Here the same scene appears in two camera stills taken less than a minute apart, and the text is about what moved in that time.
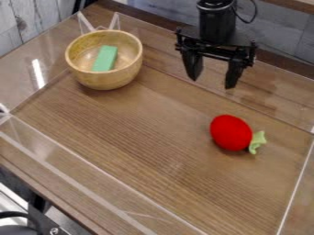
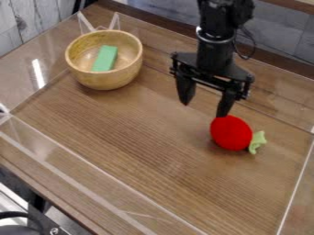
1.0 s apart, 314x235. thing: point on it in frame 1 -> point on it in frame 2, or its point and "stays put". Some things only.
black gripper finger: x=195 y=62 -> x=187 y=86
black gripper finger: x=236 y=68 -> x=231 y=95
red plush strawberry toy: x=232 y=134 stays put
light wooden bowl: x=82 y=50 stays put
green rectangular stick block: x=106 y=58 stays put
